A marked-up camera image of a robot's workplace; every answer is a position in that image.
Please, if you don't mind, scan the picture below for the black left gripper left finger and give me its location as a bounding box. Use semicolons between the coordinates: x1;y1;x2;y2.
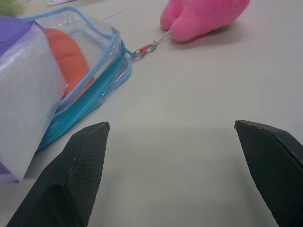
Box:
6;122;110;227

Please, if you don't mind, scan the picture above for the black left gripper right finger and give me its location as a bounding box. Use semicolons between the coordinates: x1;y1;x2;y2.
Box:
234;119;303;227

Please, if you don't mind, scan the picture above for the purple and white packet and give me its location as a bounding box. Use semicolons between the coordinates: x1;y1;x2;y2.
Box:
0;16;67;183

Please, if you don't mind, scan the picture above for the orange item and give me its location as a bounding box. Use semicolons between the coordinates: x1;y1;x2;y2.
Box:
44;28;94;100

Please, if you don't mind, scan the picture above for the clear blue-trimmed zipper pouch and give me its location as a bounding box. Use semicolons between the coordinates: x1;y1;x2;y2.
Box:
20;6;133;151

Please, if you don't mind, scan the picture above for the pink plush toy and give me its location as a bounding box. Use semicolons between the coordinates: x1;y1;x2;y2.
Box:
160;0;251;43

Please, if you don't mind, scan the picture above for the white object at table edge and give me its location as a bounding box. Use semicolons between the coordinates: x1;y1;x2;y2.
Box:
45;0;79;6

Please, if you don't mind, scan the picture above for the silver carabiner clip with chain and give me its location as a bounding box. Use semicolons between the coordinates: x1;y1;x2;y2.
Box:
131;30;171;60

